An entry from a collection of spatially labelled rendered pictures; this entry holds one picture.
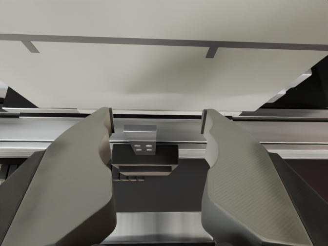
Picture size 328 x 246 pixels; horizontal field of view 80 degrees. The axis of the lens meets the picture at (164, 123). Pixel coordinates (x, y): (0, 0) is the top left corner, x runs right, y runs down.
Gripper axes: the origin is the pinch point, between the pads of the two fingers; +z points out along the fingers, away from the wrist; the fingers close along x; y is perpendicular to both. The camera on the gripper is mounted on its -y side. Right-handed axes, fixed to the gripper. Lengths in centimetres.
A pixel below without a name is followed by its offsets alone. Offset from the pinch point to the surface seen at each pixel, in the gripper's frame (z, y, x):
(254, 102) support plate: 2.9, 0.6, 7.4
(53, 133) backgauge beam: 23.7, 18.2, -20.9
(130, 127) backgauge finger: 7.2, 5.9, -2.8
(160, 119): 5.7, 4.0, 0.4
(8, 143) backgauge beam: 22.2, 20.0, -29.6
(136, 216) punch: -1.2, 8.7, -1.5
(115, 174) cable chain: 26.8, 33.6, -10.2
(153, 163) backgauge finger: 15.4, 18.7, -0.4
